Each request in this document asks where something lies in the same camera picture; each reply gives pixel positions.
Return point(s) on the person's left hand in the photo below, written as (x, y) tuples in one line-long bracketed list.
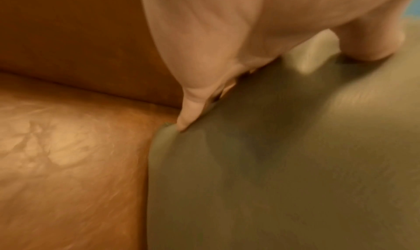
[(229, 23)]

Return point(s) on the brown leather sofa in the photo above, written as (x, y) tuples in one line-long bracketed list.
[(72, 114)]

